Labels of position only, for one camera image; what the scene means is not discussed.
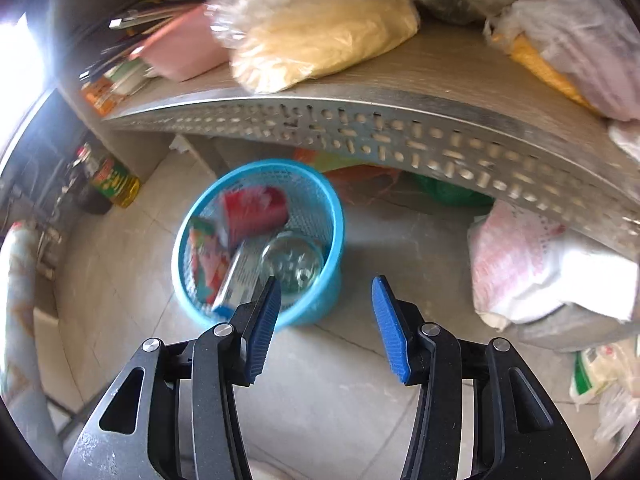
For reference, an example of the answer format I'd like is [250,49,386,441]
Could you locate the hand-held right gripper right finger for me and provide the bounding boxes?
[371,275,586,480]

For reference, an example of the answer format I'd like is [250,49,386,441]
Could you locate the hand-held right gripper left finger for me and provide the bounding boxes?
[62,276,283,480]

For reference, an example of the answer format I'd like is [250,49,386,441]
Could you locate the blue toothpaste box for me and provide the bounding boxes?
[211,241,266,314]

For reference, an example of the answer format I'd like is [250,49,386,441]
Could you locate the green plastic bottle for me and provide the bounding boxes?
[260,232,326,296]

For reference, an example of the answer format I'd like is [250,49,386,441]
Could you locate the blue plastic basket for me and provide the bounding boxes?
[171,159,347,329]

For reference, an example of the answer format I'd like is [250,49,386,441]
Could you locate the red foil snack bag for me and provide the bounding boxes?
[189,215,236,306]

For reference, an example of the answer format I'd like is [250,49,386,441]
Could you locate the red paper cup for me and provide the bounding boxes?
[219,186,291,249]

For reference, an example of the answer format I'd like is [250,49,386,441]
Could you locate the green plastic bag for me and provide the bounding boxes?
[414,175,497,209]

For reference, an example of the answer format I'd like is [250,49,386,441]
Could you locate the white pink printed sack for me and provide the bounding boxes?
[467,200,640,332]

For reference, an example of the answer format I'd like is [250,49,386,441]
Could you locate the cooking oil bottle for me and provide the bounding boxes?
[89,157,142,211]

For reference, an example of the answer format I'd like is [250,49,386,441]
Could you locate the white green printed bag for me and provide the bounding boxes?
[569,344,640,407]

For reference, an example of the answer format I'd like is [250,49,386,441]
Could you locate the dark sauce bottle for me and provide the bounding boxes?
[74,142,114,216]

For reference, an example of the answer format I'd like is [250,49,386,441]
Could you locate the crumpled clear plastic bag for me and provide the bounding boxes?
[594,385,640,447]

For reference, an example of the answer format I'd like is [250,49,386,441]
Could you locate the perforated metal shelf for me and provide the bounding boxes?
[57,24,640,261]

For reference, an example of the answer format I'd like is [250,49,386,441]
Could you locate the orange seasoning packets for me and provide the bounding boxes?
[81,76,127,116]

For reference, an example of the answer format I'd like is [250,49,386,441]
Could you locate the pink plastic basin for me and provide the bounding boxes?
[129,4,231,83]

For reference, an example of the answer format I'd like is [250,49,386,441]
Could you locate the bag of yellow grain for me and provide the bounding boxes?
[207,0,420,95]

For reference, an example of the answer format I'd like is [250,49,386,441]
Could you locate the white plastic bag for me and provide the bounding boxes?
[482,0,640,122]

